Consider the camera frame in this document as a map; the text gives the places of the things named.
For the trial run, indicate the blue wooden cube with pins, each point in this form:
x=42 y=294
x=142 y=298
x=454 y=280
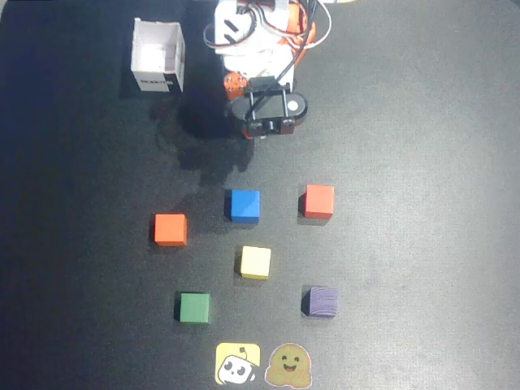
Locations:
x=245 y=205

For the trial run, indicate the red wooden cube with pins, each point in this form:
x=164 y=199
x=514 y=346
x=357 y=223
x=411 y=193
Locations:
x=319 y=201

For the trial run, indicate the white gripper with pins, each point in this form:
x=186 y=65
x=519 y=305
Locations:
x=235 y=86

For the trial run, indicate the yellow wooden cube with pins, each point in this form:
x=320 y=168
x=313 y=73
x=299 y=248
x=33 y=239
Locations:
x=255 y=262

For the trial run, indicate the white open cardboard box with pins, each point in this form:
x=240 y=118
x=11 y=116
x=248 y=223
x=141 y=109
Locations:
x=156 y=48

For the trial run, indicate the black fabric mat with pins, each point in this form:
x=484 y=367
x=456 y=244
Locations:
x=406 y=203

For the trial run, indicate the purple wooden cube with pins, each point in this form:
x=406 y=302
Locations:
x=323 y=301

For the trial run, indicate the green wooden cube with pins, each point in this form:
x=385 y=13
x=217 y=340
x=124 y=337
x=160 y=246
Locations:
x=195 y=308

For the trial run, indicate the orange wooden cube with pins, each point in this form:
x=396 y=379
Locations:
x=170 y=229

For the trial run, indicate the hugging face emoji sticker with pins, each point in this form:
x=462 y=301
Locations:
x=288 y=365

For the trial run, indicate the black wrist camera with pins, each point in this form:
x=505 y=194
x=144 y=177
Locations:
x=264 y=107

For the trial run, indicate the yellow robot mascot sticker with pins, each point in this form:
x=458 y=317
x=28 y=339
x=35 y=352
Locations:
x=237 y=363

